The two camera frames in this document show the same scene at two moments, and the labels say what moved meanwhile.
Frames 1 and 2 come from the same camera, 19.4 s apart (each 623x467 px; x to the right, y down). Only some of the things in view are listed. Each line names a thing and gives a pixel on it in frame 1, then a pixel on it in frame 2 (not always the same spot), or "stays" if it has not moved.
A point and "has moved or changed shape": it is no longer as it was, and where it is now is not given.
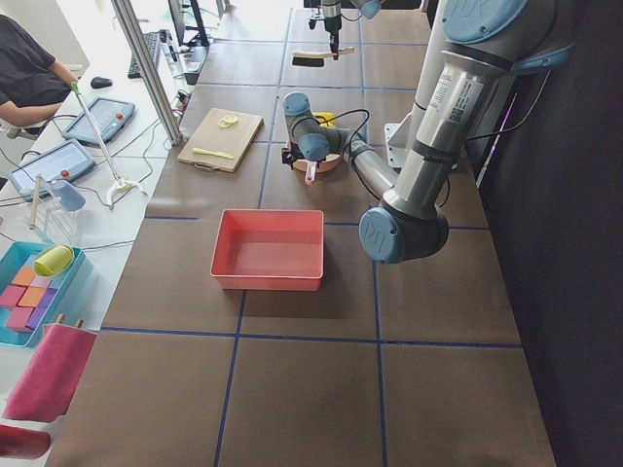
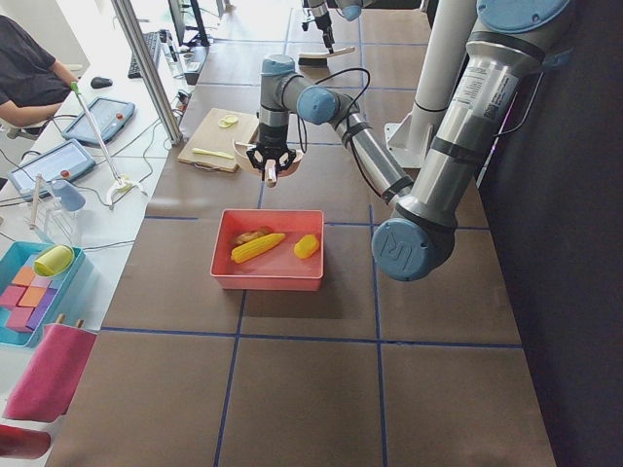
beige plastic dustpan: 311,167 to 240,151
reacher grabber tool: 121,182 stays
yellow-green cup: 54,260 stays
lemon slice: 228,122 stays
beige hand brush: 314,58 stays
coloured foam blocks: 28,298 stays
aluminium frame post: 155,83 stays
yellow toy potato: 333,124 has moved or changed shape
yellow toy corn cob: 326,115 has moved or changed shape
